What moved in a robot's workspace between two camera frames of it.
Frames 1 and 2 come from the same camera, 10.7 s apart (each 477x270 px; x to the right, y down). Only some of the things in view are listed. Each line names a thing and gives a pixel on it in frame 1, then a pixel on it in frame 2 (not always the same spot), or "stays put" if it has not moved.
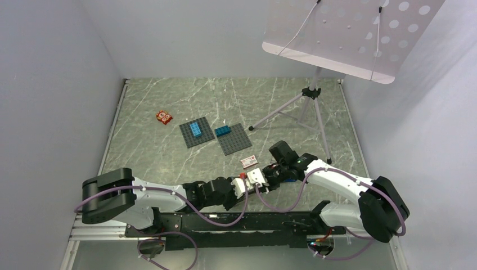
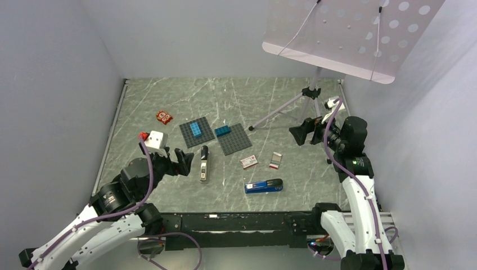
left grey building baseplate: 189,137 stays put
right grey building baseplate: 234,140 stays put
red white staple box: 248,162 stays put
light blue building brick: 196,129 stays put
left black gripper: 228,205 to 181,157
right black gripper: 267,181 to 309,125
